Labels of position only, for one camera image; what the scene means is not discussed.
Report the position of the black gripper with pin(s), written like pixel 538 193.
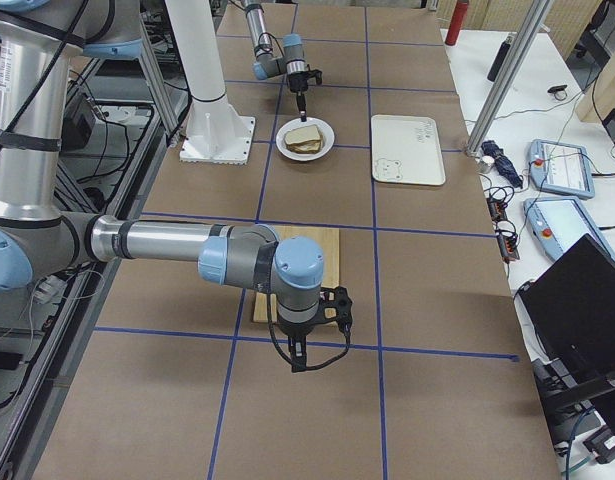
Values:
pixel 297 82
pixel 293 331

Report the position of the white bread slice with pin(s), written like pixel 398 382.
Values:
pixel 305 135

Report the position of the white round plate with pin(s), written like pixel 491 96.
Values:
pixel 327 139

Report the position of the bread slice under egg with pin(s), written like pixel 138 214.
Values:
pixel 310 147

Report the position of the wooden cutting board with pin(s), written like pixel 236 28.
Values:
pixel 329 241

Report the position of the cream bear serving tray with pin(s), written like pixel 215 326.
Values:
pixel 406 150

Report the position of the red bottle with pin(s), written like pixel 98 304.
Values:
pixel 456 22

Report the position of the small silver cup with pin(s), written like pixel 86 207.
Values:
pixel 485 164

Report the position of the black bottle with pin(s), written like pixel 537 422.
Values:
pixel 500 57

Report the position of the folded blue umbrella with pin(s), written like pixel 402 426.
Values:
pixel 503 165

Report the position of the far teach pendant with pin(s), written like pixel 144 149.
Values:
pixel 560 168

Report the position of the teach pendant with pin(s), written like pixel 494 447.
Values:
pixel 560 168
pixel 558 223

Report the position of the black monitor stand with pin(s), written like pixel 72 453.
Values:
pixel 563 399

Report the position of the black laptop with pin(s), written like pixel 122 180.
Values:
pixel 572 306

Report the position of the near teach pendant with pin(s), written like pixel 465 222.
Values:
pixel 558 223

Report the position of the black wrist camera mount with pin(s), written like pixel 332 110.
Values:
pixel 335 307
pixel 316 75

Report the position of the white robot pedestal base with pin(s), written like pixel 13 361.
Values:
pixel 215 132

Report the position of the aluminium side frame rail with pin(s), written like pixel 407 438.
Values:
pixel 135 110

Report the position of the aluminium frame post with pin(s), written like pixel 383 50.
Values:
pixel 520 46

